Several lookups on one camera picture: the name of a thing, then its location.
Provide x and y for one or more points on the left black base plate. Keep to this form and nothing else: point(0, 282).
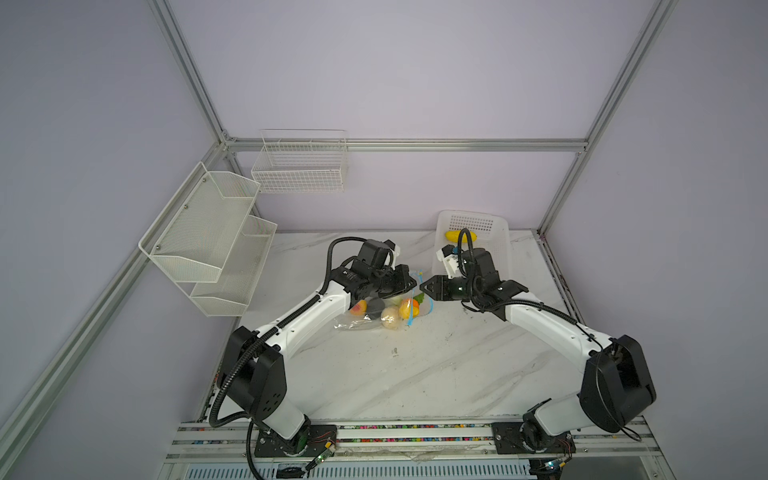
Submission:
point(294, 443)

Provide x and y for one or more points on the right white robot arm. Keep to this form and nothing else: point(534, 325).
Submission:
point(616, 384)

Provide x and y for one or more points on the aluminium frame back bar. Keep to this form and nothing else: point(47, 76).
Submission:
point(420, 145)

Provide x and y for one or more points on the white wire wall basket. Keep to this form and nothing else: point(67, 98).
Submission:
point(293, 161)

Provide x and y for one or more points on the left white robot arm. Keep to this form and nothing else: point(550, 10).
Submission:
point(252, 381)

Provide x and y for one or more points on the beige potato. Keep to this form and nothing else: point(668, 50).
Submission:
point(390, 318)

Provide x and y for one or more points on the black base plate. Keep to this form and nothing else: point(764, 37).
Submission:
point(526, 438)
point(294, 443)

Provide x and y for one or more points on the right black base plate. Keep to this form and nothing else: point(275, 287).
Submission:
point(526, 438)

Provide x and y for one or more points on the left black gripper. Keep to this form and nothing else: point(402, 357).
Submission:
point(403, 281)

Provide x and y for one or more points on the black round food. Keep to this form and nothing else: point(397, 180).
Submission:
point(375, 308)

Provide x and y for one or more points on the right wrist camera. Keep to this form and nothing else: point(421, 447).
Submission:
point(447, 261)

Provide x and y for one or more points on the white mesh two-tier shelf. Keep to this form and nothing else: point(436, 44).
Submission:
point(209, 242)

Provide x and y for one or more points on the aluminium front rail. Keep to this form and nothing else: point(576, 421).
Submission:
point(418, 449)

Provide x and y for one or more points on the yellow orange fruit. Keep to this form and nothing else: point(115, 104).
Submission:
point(359, 309)

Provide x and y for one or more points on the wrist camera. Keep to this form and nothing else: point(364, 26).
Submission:
point(376, 254)
point(447, 261)

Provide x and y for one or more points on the yellow corn cob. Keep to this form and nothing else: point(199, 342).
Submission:
point(456, 236)

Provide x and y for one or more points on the clear zip top bag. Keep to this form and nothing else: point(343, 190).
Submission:
point(347, 322)

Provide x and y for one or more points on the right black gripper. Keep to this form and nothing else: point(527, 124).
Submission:
point(438, 288)

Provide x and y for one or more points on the yellow lemon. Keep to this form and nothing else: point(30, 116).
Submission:
point(406, 309)

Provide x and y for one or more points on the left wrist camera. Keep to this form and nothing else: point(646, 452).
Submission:
point(376, 254)

